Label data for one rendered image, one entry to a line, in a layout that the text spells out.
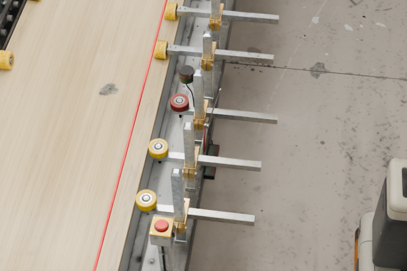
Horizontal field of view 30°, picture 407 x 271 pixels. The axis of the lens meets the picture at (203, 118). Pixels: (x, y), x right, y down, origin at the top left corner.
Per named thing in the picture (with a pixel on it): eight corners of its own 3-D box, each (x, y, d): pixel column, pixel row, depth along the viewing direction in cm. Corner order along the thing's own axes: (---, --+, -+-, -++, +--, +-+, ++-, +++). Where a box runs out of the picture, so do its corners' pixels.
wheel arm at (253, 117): (277, 120, 322) (278, 113, 319) (276, 126, 320) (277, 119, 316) (176, 109, 326) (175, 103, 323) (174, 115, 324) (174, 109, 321)
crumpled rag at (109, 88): (116, 81, 327) (115, 77, 325) (120, 92, 323) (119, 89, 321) (95, 86, 325) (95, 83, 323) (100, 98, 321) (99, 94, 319)
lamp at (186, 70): (196, 101, 316) (194, 65, 299) (194, 111, 312) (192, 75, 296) (182, 100, 316) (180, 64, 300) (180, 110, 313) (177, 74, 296)
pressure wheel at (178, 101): (191, 111, 329) (190, 93, 320) (188, 124, 324) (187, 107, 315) (172, 108, 330) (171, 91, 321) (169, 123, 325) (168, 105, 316)
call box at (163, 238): (175, 230, 251) (174, 218, 245) (171, 248, 247) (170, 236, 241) (154, 227, 252) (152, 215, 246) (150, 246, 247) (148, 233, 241)
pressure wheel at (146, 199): (149, 201, 300) (148, 184, 291) (162, 214, 296) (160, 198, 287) (133, 212, 297) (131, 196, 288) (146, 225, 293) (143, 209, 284)
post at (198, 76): (205, 143, 335) (203, 68, 298) (203, 149, 333) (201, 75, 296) (197, 142, 336) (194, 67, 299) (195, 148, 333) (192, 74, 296)
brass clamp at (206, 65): (217, 49, 335) (217, 42, 331) (213, 72, 327) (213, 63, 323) (203, 48, 336) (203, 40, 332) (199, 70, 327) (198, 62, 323)
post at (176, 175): (186, 238, 302) (181, 167, 265) (185, 245, 300) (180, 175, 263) (177, 236, 302) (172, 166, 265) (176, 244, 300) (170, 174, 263)
